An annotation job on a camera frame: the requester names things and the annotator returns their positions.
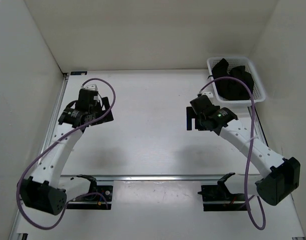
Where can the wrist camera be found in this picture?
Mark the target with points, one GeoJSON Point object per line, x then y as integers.
{"type": "Point", "coordinates": [208, 94]}
{"type": "Point", "coordinates": [90, 87]}

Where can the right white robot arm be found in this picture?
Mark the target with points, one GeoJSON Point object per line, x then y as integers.
{"type": "Point", "coordinates": [278, 176]}

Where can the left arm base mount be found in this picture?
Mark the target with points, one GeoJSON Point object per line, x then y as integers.
{"type": "Point", "coordinates": [95, 193]}

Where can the aluminium left rail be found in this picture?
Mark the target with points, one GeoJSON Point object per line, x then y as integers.
{"type": "Point", "coordinates": [51, 126]}

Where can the aluminium rail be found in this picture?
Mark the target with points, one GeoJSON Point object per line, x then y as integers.
{"type": "Point", "coordinates": [51, 126]}
{"type": "Point", "coordinates": [151, 177]}
{"type": "Point", "coordinates": [258, 129]}

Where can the black shorts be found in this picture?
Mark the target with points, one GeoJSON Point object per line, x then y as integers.
{"type": "Point", "coordinates": [230, 89]}

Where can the aluminium right rail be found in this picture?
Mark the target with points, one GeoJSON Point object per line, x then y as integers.
{"type": "Point", "coordinates": [258, 129]}

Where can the aluminium front rail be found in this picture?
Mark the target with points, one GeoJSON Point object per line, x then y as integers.
{"type": "Point", "coordinates": [151, 177]}

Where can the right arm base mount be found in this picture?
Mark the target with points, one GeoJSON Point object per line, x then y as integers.
{"type": "Point", "coordinates": [225, 194]}

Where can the white plastic mesh basket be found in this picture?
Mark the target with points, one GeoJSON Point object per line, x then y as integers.
{"type": "Point", "coordinates": [258, 90]}

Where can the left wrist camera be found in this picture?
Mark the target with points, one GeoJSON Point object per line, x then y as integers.
{"type": "Point", "coordinates": [90, 87]}

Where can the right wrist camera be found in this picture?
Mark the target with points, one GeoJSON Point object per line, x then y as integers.
{"type": "Point", "coordinates": [208, 94]}

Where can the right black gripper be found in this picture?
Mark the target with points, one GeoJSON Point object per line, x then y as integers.
{"type": "Point", "coordinates": [191, 114]}

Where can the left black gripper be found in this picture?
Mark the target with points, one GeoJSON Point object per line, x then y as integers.
{"type": "Point", "coordinates": [107, 118]}

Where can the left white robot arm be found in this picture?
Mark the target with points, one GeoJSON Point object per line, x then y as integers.
{"type": "Point", "coordinates": [41, 189]}

